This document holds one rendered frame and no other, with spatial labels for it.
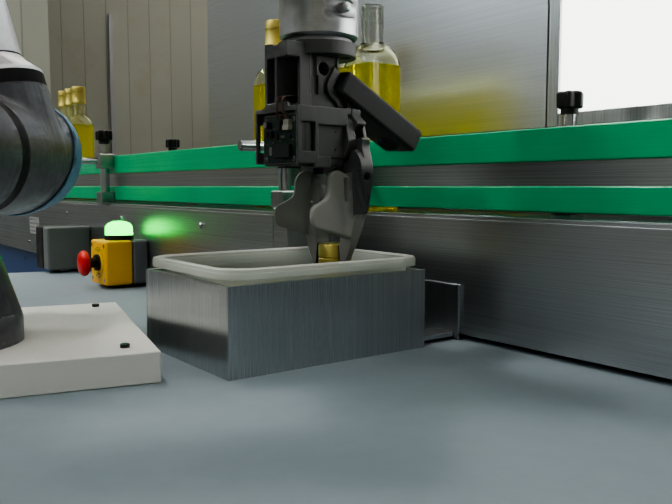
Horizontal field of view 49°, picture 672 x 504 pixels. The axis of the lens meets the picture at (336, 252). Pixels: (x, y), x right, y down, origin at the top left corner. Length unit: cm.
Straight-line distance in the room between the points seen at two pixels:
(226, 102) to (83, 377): 109
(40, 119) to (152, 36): 767
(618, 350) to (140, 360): 40
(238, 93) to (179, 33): 693
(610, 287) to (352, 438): 29
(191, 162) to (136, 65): 726
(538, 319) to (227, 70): 107
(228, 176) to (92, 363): 47
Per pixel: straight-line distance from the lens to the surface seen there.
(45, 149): 77
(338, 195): 71
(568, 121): 83
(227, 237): 99
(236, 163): 100
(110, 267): 121
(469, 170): 80
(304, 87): 70
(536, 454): 48
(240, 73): 159
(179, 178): 116
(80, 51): 832
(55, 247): 147
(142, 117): 831
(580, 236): 69
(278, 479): 43
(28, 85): 80
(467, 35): 104
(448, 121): 105
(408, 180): 87
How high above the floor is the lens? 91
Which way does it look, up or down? 5 degrees down
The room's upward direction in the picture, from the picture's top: straight up
